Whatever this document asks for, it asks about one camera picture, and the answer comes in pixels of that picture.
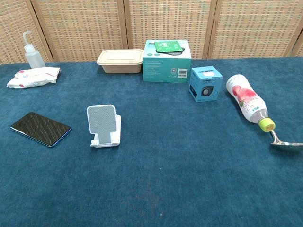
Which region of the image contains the black smartphone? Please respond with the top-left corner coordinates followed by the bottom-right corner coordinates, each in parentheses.
top-left (9, 112), bottom-right (72, 148)

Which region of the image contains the teal product box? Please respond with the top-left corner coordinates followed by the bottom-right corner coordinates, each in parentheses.
top-left (143, 39), bottom-right (192, 83)

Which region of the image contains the white phone stand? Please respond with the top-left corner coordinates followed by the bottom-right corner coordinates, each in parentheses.
top-left (86, 104), bottom-right (122, 148)

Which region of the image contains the small blue speaker box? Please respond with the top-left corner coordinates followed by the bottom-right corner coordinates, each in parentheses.
top-left (188, 65), bottom-right (223, 103)

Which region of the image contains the blue table cloth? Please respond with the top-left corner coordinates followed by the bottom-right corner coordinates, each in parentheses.
top-left (0, 56), bottom-right (303, 227)

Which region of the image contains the beige lidded food container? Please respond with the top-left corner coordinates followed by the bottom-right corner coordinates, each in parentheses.
top-left (96, 49), bottom-right (144, 74)

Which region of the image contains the green sachet packet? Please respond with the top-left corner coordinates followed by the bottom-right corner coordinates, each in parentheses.
top-left (154, 40), bottom-right (183, 52)

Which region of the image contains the pink labelled drink bottle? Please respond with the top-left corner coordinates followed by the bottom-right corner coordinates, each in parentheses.
top-left (225, 74), bottom-right (276, 132)

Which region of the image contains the white wet wipes pack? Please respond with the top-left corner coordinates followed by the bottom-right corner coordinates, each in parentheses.
top-left (6, 66), bottom-right (61, 89)

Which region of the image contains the clear squeeze wash bottle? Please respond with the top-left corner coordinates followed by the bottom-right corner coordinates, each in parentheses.
top-left (23, 31), bottom-right (46, 69)

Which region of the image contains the woven rattan folding screen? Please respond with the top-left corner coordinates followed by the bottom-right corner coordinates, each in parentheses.
top-left (0, 0), bottom-right (303, 65)

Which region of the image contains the metal spoon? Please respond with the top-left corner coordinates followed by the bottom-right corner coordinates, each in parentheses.
top-left (269, 129), bottom-right (303, 152)

